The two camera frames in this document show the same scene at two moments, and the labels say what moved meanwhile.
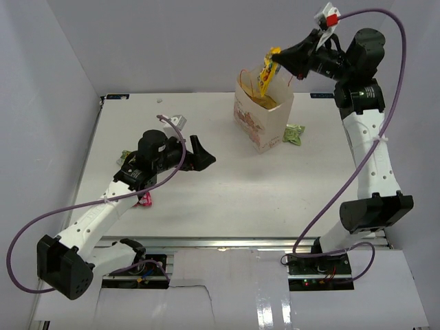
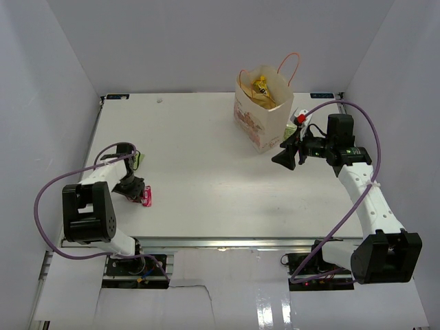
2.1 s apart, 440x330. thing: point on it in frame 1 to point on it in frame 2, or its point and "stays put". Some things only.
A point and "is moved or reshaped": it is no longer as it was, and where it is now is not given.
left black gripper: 199,159 to 133,194
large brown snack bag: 253,91 stays put
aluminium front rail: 243,243 stays put
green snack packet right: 292,133 stays put
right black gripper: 295,59 to 287,157
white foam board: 243,289 stays put
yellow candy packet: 268,71 is moved or reshaped
